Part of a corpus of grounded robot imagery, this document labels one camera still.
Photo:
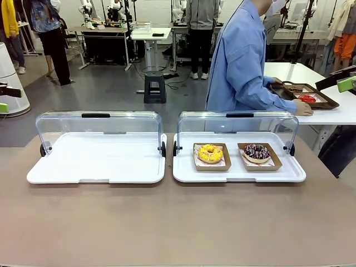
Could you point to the chocolate sprinkled donut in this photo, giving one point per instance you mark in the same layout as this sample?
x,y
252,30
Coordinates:
x,y
313,86

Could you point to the white printed paper liner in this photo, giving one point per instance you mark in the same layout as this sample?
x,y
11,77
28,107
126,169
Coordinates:
x,y
308,89
320,97
197,162
268,164

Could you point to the red glazed donut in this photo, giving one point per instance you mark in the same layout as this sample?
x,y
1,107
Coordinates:
x,y
306,98
326,99

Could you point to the black serving tray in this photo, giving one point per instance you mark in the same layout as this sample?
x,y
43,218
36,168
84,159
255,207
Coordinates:
x,y
322,106

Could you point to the chocolate sprinkle donut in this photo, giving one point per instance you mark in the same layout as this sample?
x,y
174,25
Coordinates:
x,y
294,89

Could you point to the blue-sleeved left forearm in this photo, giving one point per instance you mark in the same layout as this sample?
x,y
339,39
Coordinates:
x,y
269,80

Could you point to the blue-sleeved right forearm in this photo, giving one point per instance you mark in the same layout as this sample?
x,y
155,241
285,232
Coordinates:
x,y
272,98

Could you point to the person in patterned shirt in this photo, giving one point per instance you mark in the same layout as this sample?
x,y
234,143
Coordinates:
x,y
55,50

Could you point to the person in yellow jacket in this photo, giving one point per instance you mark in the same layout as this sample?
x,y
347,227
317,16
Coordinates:
x,y
8,19

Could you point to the person in blue shirt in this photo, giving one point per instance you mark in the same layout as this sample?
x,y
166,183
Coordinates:
x,y
239,55

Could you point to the chocolate donut white drizzle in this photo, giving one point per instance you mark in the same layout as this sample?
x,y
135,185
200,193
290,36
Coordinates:
x,y
257,153

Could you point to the yellow glazed donut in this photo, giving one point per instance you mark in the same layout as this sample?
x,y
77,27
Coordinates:
x,y
210,154
211,168

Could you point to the person in grey hoodie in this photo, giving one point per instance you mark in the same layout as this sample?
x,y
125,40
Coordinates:
x,y
201,16

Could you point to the person's right hand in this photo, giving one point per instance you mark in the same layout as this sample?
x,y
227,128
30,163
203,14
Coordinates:
x,y
303,109

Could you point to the person's left hand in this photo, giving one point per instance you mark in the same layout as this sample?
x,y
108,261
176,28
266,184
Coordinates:
x,y
278,81

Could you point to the white air purifier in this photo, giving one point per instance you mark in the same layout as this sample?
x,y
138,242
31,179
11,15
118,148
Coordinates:
x,y
11,72

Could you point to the white side table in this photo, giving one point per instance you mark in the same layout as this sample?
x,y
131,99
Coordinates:
x,y
306,72

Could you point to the black stand pole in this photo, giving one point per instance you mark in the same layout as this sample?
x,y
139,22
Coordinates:
x,y
301,36

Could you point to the black lid hinge knob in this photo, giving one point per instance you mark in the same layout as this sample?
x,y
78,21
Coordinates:
x,y
290,149
44,150
163,149
175,148

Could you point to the dark grey fabric cover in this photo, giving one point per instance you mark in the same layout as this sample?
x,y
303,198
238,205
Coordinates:
x,y
339,150

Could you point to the clear plastic display lid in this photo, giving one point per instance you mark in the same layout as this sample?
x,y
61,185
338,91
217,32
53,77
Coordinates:
x,y
97,123
239,123

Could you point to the black background workbench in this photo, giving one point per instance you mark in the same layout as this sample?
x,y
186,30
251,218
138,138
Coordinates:
x,y
105,47

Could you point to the white plastic display tray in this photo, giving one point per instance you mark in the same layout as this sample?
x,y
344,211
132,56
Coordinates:
x,y
236,175
97,161

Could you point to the dark grey plastic stool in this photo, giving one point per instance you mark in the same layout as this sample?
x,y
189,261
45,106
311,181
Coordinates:
x,y
155,89

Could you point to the white height-adjustable desk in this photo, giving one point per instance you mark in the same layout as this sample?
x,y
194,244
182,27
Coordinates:
x,y
150,33

